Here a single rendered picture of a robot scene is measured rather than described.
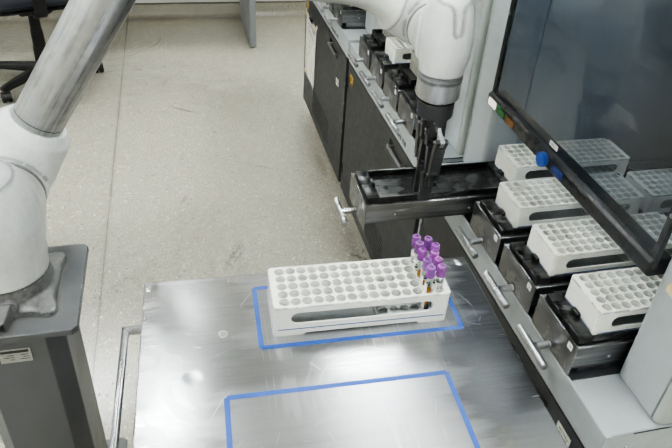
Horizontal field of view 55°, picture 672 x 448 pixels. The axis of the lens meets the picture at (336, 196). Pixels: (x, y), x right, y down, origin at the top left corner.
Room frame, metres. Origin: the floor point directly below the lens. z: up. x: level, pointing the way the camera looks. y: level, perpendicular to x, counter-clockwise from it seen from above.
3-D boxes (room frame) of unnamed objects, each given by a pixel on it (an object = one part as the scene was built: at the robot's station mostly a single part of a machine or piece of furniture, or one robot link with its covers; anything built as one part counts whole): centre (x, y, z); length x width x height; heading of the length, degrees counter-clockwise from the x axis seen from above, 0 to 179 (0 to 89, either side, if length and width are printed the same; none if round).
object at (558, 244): (1.03, -0.55, 0.83); 0.30 x 0.10 x 0.06; 105
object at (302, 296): (0.82, -0.05, 0.85); 0.30 x 0.10 x 0.06; 103
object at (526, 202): (1.18, -0.51, 0.83); 0.30 x 0.10 x 0.06; 105
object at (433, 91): (1.21, -0.19, 1.07); 0.09 x 0.09 x 0.06
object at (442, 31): (1.22, -0.19, 1.18); 0.13 x 0.11 x 0.16; 17
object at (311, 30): (2.97, 0.18, 0.43); 0.27 x 0.02 x 0.36; 15
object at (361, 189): (1.30, -0.36, 0.78); 0.73 x 0.14 x 0.09; 105
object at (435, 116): (1.21, -0.19, 1.00); 0.08 x 0.07 x 0.09; 15
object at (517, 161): (1.35, -0.53, 0.83); 0.30 x 0.10 x 0.06; 105
